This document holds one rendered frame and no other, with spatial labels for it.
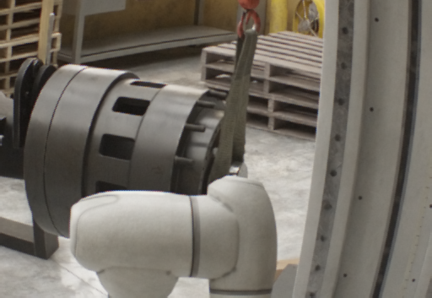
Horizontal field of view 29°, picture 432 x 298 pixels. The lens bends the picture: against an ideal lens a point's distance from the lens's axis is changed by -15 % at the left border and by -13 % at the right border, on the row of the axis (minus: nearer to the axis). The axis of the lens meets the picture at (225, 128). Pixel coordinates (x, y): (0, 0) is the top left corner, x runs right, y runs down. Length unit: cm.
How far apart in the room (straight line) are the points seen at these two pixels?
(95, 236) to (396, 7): 66
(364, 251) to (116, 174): 104
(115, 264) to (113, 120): 126
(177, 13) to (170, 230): 758
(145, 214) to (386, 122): 49
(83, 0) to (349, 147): 568
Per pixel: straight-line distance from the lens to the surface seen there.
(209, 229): 132
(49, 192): 262
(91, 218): 132
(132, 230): 131
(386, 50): 155
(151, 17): 863
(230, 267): 134
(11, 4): 601
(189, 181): 250
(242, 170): 265
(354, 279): 169
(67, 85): 267
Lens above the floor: 174
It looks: 16 degrees down
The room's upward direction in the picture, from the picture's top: 4 degrees clockwise
